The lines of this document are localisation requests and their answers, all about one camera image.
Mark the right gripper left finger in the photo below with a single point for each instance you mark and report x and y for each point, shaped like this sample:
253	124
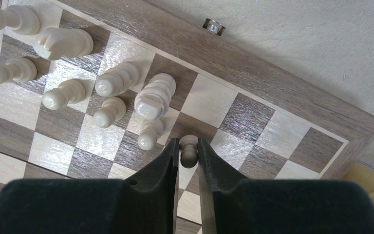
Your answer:
144	203

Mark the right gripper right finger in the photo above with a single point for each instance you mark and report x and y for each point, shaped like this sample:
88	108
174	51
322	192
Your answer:
232	203

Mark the light pawn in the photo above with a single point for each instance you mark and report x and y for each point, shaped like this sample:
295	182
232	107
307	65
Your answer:
189	152

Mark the wooden chess board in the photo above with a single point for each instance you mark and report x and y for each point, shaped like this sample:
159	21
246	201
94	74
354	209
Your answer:
262	120

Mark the metal board clasp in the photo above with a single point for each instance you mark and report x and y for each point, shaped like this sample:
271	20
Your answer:
213	27

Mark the light pieces on board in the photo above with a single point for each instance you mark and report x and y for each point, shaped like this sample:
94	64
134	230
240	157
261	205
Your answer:
27	127

